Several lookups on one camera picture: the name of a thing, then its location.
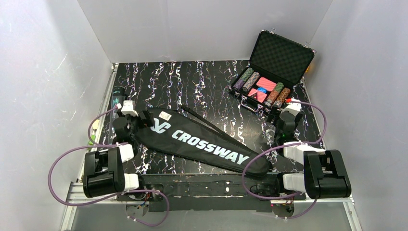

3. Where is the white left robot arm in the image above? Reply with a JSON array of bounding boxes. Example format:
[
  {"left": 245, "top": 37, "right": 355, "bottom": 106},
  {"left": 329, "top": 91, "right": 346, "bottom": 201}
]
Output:
[{"left": 83, "top": 110, "right": 154, "bottom": 198}]

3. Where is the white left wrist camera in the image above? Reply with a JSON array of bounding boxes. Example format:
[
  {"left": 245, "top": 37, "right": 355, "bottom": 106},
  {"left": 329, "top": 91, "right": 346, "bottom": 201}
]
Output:
[{"left": 116, "top": 100, "right": 138, "bottom": 117}]

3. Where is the pink card deck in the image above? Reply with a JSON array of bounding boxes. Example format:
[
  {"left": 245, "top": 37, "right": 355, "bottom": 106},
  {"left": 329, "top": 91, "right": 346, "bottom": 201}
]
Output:
[{"left": 248, "top": 77, "right": 277, "bottom": 103}]

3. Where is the poker chip row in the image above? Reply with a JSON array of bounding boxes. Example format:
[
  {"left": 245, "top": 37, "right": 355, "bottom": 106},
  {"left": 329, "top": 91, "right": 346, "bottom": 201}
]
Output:
[
  {"left": 264, "top": 82, "right": 284, "bottom": 107},
  {"left": 242, "top": 72, "right": 260, "bottom": 92},
  {"left": 232, "top": 67, "right": 254, "bottom": 90},
  {"left": 272, "top": 88, "right": 291, "bottom": 108}
]

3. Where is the black poker chip case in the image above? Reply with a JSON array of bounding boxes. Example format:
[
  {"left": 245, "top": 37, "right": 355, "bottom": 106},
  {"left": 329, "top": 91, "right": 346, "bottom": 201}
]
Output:
[{"left": 229, "top": 30, "right": 316, "bottom": 115}]

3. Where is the green clip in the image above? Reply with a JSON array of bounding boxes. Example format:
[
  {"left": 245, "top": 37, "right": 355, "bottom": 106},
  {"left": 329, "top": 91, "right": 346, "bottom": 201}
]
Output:
[{"left": 88, "top": 134, "right": 95, "bottom": 146}]

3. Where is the black racket cover bag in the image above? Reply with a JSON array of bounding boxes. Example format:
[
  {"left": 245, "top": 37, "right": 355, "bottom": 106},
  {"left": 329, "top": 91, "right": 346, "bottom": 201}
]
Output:
[{"left": 135, "top": 107, "right": 270, "bottom": 177}]

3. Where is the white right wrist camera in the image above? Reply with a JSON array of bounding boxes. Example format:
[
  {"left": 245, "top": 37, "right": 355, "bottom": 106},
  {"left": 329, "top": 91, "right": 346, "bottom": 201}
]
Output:
[{"left": 281, "top": 99, "right": 302, "bottom": 116}]

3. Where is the blue dealer chip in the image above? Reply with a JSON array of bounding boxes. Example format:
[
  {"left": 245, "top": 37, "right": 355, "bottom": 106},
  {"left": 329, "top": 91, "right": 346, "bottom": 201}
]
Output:
[{"left": 257, "top": 87, "right": 267, "bottom": 94}]

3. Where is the clear shuttlecock tube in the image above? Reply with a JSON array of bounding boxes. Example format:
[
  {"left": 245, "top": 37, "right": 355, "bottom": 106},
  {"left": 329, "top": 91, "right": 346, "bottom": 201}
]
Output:
[{"left": 107, "top": 86, "right": 126, "bottom": 144}]

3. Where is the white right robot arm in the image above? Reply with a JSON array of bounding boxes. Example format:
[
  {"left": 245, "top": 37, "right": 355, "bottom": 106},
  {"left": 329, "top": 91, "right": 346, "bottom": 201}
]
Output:
[{"left": 267, "top": 111, "right": 352, "bottom": 199}]

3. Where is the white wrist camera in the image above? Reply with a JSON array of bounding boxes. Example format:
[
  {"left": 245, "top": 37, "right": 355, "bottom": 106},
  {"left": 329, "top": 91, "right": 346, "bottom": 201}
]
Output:
[
  {"left": 281, "top": 99, "right": 302, "bottom": 116},
  {"left": 116, "top": 100, "right": 138, "bottom": 117}
]

